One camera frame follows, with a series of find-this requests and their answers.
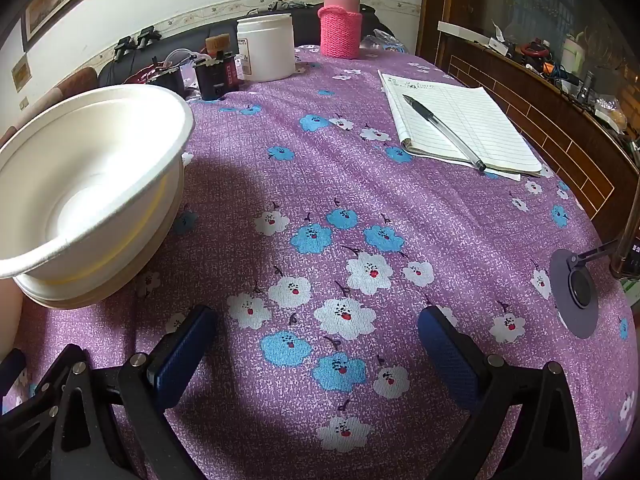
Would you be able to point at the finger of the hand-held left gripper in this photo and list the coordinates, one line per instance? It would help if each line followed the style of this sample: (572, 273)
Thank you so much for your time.
(10, 372)

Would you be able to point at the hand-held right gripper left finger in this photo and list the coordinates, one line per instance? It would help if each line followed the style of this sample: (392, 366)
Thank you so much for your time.
(182, 355)

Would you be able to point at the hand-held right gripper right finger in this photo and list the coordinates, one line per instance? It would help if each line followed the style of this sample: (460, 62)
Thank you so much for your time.
(450, 355)

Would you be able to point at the large white bowl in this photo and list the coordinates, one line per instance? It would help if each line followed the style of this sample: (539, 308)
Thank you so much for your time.
(173, 185)

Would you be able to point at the small deep white bowl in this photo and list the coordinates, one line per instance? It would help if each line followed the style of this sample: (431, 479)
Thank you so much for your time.
(90, 175)

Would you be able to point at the purple floral tablecloth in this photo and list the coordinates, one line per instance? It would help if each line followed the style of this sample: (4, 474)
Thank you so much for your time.
(325, 170)

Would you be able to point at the black ballpoint pen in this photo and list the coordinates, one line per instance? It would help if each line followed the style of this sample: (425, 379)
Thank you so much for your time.
(440, 127)

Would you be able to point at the lined paper notebook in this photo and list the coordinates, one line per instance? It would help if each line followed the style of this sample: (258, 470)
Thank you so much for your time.
(475, 120)

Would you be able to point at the wooden sideboard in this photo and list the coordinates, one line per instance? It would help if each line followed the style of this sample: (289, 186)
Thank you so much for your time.
(540, 105)

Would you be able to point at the dark jar with cork top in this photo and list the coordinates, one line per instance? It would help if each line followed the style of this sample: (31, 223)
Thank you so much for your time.
(215, 75)

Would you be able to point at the brown upholstered chair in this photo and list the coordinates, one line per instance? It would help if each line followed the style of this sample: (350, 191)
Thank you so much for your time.
(70, 85)

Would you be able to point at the black clamp device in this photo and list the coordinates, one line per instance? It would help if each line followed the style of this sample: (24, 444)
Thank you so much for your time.
(148, 37)
(125, 49)

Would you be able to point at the white plastic jar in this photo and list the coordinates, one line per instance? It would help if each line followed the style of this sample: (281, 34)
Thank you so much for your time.
(265, 47)

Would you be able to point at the colourful plastic bag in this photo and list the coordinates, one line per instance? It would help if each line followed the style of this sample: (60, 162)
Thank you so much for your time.
(382, 42)

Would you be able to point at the pink knit-sleeved bottle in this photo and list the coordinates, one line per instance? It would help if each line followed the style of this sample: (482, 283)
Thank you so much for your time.
(341, 30)

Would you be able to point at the black leather sofa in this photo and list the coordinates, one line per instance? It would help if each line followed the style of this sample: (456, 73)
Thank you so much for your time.
(305, 25)

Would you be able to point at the small yellow wall plaque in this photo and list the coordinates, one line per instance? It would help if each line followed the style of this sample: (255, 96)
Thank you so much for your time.
(21, 74)

